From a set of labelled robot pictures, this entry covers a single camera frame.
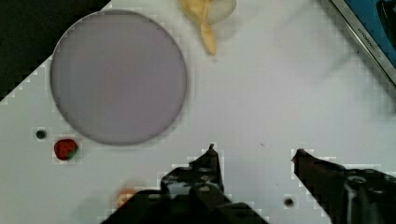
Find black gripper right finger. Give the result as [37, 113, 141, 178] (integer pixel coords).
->
[292, 148, 396, 224]

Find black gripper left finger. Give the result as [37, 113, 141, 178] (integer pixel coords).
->
[101, 145, 268, 224]

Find toy orange slice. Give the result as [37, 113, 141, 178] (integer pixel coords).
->
[115, 188, 136, 208]

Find small toy strawberry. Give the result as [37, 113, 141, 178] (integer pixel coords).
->
[53, 139, 79, 161]

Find lavender round plate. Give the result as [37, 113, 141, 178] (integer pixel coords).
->
[50, 9, 188, 146]

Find toaster oven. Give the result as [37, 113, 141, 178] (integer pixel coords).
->
[328, 0, 396, 85]

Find peeled toy banana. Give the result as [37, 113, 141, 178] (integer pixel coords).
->
[178, 0, 237, 56]

